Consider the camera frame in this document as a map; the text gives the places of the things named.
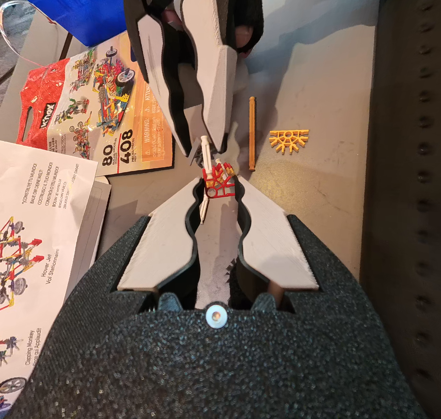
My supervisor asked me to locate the connector assembly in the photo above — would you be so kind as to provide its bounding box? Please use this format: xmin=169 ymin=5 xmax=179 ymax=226
xmin=188 ymin=135 xmax=238 ymax=182

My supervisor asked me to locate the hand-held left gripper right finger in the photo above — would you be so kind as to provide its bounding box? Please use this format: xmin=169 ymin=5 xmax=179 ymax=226
xmin=235 ymin=177 xmax=320 ymax=294

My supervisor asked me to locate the blue plastic bin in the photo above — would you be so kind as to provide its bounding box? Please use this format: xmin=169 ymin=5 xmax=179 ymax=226
xmin=5 ymin=0 xmax=129 ymax=47

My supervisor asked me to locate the person's right hand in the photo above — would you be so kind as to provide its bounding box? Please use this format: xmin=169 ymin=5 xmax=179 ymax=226
xmin=235 ymin=0 xmax=278 ymax=59

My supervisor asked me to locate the yellow connector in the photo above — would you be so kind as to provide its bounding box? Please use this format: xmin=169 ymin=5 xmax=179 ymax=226
xmin=269 ymin=129 xmax=310 ymax=155

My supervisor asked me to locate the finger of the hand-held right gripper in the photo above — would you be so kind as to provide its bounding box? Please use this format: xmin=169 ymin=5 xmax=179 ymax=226
xmin=136 ymin=13 xmax=193 ymax=157
xmin=181 ymin=0 xmax=238 ymax=152

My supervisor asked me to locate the building instruction sheet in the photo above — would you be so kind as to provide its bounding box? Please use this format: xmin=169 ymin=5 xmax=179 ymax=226
xmin=0 ymin=140 xmax=99 ymax=407

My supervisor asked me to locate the long yellow rod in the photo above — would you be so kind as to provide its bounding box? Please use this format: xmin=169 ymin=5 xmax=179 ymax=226
xmin=248 ymin=97 xmax=257 ymax=172

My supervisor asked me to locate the colourful toy packaging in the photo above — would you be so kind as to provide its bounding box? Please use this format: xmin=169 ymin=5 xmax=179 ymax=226
xmin=0 ymin=0 xmax=176 ymax=177

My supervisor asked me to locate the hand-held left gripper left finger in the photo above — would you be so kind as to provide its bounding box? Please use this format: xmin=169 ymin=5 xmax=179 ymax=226
xmin=117 ymin=178 xmax=204 ymax=293

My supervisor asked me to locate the dark snowflake connector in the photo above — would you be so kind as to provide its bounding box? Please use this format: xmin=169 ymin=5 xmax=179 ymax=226
xmin=223 ymin=257 xmax=239 ymax=285

